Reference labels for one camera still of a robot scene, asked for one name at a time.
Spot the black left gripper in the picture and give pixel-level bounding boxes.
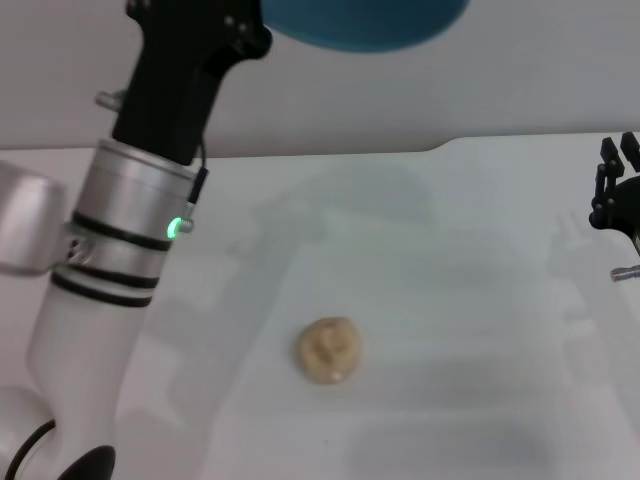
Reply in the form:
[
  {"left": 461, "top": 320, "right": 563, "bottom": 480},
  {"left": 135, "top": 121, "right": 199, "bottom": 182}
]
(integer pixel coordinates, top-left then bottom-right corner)
[{"left": 111, "top": 0, "right": 274, "bottom": 167}]

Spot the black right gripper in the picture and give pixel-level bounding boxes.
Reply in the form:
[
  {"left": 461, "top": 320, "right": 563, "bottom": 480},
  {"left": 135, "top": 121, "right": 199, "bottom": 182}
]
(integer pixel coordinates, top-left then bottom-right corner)
[{"left": 588, "top": 131, "right": 640, "bottom": 237}]

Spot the blue bowl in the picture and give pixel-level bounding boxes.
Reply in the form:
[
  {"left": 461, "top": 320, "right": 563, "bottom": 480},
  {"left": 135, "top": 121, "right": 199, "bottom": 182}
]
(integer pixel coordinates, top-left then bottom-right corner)
[{"left": 259, "top": 0, "right": 472, "bottom": 55}]

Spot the beige egg yolk pastry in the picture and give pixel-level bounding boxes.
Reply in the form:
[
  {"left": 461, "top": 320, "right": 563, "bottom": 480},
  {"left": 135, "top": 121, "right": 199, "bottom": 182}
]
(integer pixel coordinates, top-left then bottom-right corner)
[{"left": 290, "top": 315, "right": 364, "bottom": 387}]

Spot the left gripper cable with plug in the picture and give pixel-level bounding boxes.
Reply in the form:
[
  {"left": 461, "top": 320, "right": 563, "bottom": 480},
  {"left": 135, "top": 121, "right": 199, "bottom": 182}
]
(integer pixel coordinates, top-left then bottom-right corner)
[{"left": 94, "top": 90, "right": 211, "bottom": 234}]

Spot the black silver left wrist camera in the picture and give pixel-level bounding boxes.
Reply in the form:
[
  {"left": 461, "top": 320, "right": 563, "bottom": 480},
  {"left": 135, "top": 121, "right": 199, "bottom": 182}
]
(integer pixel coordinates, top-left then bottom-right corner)
[{"left": 0, "top": 159, "right": 94, "bottom": 276}]

